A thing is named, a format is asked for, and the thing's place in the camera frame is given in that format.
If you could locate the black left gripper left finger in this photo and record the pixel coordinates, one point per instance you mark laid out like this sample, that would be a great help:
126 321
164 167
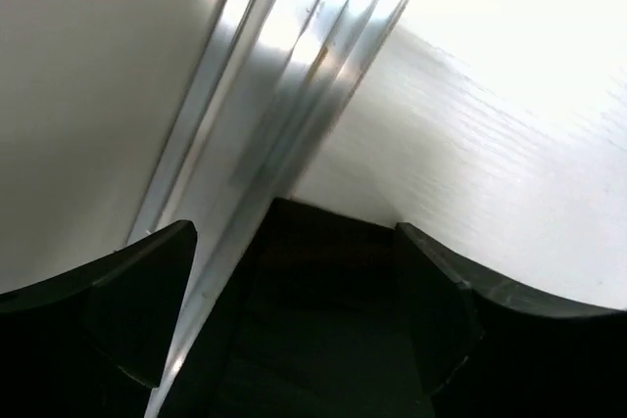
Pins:
94 341

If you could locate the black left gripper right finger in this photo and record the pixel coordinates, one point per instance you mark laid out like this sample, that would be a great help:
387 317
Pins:
486 345

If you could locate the aluminium frame rail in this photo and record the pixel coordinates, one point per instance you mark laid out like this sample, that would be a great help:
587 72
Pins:
272 78

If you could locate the black trousers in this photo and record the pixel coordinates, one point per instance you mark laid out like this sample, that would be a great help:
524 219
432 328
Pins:
309 325

